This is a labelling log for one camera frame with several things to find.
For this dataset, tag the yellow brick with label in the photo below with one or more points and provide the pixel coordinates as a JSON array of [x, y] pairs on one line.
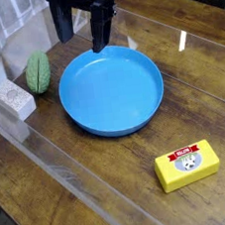
[[186, 165]]

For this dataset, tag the clear acrylic enclosure wall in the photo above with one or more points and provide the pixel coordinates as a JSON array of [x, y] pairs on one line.
[[54, 173]]

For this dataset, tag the blue round tray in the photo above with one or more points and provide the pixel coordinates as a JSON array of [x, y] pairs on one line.
[[113, 93]]

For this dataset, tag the white speckled block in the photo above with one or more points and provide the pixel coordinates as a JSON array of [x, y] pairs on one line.
[[16, 100]]

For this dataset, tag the green textured gourd toy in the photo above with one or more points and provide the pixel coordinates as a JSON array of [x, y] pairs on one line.
[[38, 72]]

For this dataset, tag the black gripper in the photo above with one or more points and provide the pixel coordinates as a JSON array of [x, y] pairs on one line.
[[101, 14]]

